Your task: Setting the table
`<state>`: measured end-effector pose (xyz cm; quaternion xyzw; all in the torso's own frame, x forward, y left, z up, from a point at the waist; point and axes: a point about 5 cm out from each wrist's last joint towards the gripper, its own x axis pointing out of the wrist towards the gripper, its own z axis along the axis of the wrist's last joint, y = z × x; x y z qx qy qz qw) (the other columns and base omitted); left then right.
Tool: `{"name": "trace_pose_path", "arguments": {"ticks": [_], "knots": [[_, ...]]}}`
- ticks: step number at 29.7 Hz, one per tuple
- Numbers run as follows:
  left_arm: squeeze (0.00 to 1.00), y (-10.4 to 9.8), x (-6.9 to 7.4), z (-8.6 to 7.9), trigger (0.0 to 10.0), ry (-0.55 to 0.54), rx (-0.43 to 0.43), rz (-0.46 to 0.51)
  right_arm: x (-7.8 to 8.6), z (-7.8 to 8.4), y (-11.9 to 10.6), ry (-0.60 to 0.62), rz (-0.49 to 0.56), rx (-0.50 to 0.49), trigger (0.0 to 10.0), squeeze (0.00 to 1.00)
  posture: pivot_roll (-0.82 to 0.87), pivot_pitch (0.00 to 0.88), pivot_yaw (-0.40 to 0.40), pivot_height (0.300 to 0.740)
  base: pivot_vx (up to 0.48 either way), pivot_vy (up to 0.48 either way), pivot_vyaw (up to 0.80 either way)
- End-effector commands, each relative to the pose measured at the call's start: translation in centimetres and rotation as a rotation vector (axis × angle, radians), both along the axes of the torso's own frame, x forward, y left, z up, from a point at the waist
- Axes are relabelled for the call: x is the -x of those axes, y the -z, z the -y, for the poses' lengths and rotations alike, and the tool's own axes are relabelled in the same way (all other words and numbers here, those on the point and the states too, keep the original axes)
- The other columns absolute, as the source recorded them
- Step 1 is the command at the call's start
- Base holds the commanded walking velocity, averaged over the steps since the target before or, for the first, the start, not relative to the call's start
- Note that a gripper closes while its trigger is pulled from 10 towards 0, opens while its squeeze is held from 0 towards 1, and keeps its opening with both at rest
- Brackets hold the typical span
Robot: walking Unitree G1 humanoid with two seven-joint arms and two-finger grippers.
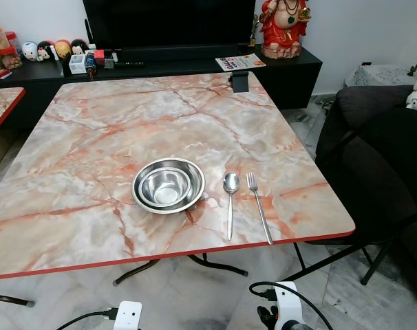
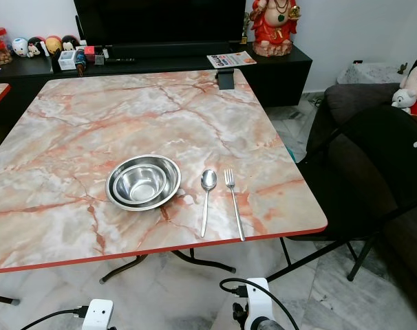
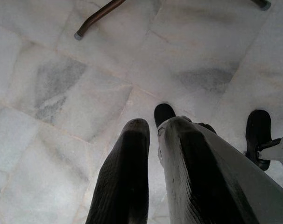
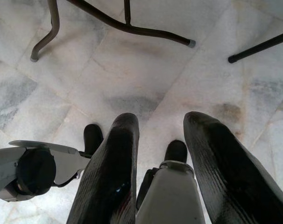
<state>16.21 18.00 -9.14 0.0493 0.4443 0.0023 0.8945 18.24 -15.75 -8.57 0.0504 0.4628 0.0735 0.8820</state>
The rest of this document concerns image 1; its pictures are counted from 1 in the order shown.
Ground stainless steel fork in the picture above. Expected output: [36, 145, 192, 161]
[246, 173, 274, 246]

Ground stainless steel spoon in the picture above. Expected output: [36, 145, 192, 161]
[223, 172, 241, 242]

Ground small stainless steel bowl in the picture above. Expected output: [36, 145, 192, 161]
[138, 166, 195, 209]

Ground large stainless steel bowl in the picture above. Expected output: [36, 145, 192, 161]
[131, 157, 206, 215]

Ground black folding chair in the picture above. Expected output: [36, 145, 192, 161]
[291, 107, 417, 286]

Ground black table clamp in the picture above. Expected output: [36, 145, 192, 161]
[230, 71, 250, 94]

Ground black low tv cabinet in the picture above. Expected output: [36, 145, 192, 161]
[0, 47, 323, 131]

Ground colourful printed flyer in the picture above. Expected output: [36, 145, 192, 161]
[215, 54, 267, 72]

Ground lace-covered small table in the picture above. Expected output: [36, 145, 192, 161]
[345, 63, 417, 88]

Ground red laughing buddha figurine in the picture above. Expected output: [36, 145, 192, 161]
[259, 0, 311, 60]

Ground black flat screen television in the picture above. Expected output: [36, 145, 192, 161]
[83, 0, 259, 63]

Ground small white box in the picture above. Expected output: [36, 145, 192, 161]
[69, 55, 87, 75]

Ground black-haired round doll figurine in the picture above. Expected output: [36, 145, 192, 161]
[71, 39, 89, 57]
[36, 41, 54, 61]

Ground yellow round doll figurine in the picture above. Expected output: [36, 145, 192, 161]
[54, 40, 72, 59]

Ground marble-look red-edged side table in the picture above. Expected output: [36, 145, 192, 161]
[0, 87, 26, 138]

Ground white round doll figurine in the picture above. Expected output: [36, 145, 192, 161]
[21, 41, 39, 61]

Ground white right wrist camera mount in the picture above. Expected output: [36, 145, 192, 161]
[272, 281, 303, 330]

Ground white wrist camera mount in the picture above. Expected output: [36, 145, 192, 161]
[114, 300, 143, 330]
[272, 281, 303, 330]

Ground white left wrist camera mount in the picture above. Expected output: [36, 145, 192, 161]
[114, 300, 143, 330]

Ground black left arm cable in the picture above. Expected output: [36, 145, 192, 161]
[55, 309, 121, 330]

